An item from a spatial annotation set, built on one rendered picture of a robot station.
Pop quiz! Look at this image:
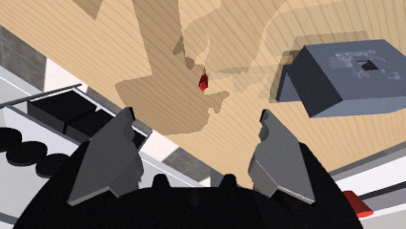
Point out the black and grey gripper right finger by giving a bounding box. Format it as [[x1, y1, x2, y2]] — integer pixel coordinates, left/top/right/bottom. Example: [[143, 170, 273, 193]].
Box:
[[248, 109, 364, 229]]

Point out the dark grey block with square hole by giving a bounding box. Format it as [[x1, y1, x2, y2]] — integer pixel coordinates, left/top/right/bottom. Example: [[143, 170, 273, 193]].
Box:
[[275, 39, 406, 118]]

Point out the dark red rectangular peg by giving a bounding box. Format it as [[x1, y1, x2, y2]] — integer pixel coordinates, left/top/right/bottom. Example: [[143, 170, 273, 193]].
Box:
[[198, 74, 209, 91]]

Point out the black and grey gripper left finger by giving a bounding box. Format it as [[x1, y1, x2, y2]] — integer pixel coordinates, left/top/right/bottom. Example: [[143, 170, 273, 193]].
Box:
[[12, 107, 144, 229]]

